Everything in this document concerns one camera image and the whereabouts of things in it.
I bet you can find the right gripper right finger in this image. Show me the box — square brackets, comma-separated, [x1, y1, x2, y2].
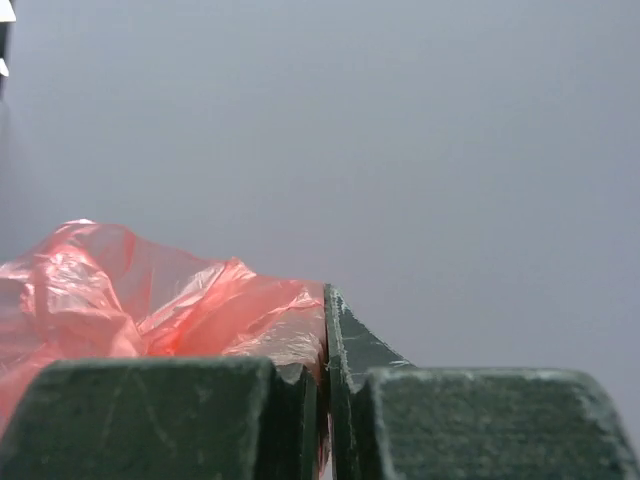
[324, 285, 639, 479]

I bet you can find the red trash bag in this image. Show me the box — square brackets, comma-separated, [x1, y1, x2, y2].
[0, 218, 334, 471]

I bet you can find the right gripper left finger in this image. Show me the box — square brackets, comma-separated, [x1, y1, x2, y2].
[1, 357, 319, 479]

